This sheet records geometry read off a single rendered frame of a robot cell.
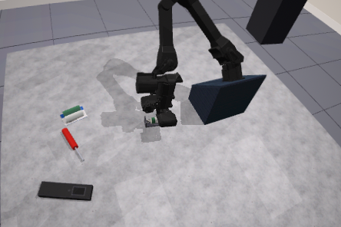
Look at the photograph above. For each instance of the green and white battery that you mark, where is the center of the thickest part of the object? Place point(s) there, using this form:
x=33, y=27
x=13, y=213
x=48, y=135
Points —
x=154, y=120

